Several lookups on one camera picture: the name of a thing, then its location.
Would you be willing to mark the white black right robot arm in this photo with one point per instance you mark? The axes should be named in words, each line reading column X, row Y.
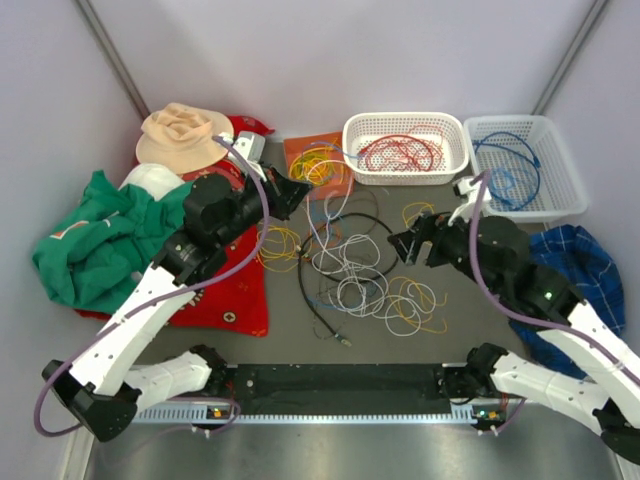
column 494, row 253

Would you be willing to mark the beige bucket hat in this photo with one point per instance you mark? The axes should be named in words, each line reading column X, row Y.
column 180, row 137

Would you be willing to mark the blue plaid cloth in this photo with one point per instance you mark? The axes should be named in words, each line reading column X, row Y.
column 574, row 252

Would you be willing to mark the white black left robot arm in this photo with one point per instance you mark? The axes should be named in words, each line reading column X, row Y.
column 100, row 385

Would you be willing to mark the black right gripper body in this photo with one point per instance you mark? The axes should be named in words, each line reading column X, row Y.
column 430, row 227

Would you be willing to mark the green garment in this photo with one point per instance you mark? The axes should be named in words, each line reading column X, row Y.
column 89, row 260

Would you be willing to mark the white garment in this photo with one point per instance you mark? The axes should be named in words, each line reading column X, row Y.
column 156, row 179

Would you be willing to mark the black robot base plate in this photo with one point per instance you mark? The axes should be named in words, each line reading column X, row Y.
column 347, row 389

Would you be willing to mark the white empty perforated basket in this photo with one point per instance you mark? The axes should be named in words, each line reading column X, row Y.
column 533, row 178

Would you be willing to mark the slotted cable duct rail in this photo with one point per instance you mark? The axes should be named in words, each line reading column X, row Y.
column 218, row 414

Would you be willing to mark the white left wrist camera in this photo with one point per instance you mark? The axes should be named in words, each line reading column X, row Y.
column 250, row 145

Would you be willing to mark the white basket with red cable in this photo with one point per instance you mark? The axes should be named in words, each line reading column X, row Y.
column 404, row 148

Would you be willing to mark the orange cardboard box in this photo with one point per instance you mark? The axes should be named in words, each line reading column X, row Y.
column 319, row 160

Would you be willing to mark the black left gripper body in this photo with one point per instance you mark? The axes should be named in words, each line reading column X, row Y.
column 276, row 201

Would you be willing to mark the red patterned cloth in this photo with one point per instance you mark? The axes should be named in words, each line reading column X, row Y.
column 238, row 303

